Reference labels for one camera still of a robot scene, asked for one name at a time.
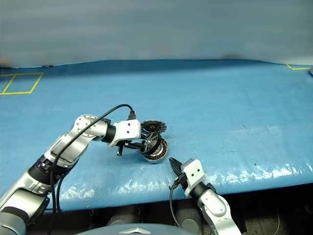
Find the blue plastic table cover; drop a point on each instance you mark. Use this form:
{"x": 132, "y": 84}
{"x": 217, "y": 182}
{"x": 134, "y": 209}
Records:
{"x": 220, "y": 110}

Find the motor stator with copper windings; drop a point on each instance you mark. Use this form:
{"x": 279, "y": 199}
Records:
{"x": 161, "y": 153}

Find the silver spoked rotor cap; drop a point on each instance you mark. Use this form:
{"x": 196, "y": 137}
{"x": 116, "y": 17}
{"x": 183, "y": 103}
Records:
{"x": 150, "y": 143}

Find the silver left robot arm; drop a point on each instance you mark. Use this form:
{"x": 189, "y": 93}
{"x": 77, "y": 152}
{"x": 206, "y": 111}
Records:
{"x": 68, "y": 147}

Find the small black clip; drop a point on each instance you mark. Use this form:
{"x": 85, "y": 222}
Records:
{"x": 47, "y": 65}

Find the grey robot torso with emblem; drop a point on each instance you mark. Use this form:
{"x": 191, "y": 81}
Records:
{"x": 132, "y": 230}

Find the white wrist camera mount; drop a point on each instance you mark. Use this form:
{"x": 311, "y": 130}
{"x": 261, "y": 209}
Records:
{"x": 194, "y": 171}
{"x": 127, "y": 131}

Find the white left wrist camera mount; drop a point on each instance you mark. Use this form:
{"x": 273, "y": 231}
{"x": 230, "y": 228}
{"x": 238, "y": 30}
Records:
{"x": 127, "y": 131}

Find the finned motor cover with circuit board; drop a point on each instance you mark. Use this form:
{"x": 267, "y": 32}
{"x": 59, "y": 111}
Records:
{"x": 154, "y": 126}

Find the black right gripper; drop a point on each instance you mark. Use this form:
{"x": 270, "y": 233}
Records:
{"x": 182, "y": 180}

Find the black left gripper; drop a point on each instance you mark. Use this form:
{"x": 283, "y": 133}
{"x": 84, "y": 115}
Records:
{"x": 125, "y": 144}

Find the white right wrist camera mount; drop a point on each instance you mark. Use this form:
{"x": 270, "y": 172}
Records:
{"x": 194, "y": 171}

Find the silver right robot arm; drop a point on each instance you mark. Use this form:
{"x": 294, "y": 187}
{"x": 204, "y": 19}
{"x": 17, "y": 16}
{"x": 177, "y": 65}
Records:
{"x": 215, "y": 205}

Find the dark grey rounded shape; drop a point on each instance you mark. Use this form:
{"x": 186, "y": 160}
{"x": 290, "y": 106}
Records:
{"x": 189, "y": 220}

